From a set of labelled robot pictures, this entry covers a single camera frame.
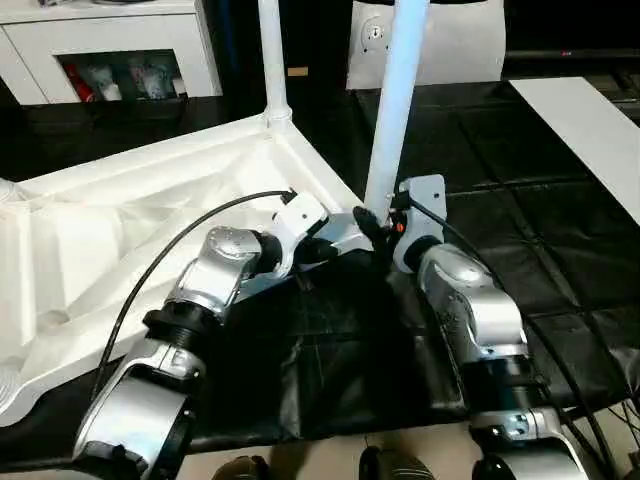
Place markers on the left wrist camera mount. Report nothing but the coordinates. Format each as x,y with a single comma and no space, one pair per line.
300,215

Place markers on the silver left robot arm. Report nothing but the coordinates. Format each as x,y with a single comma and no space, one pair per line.
220,280

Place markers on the white plastic table top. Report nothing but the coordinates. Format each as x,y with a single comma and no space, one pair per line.
100,225

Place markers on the flat white board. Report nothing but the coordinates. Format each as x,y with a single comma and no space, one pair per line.
575,115

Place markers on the dark left robot foot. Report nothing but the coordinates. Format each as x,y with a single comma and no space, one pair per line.
242,469

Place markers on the white panel with screw holes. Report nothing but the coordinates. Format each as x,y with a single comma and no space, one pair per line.
460,45

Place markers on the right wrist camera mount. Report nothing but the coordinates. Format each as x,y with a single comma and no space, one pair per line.
425,200

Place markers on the white glass-door cabinet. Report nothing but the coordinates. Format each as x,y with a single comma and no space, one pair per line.
125,30

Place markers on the dark right robot foot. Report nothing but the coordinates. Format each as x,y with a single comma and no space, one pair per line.
395,465

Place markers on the black bar with red light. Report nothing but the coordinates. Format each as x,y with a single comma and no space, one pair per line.
575,53

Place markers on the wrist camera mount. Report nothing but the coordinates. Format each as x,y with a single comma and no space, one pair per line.
425,200
300,215

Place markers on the dark robot foot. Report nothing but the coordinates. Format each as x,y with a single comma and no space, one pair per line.
395,465
242,469

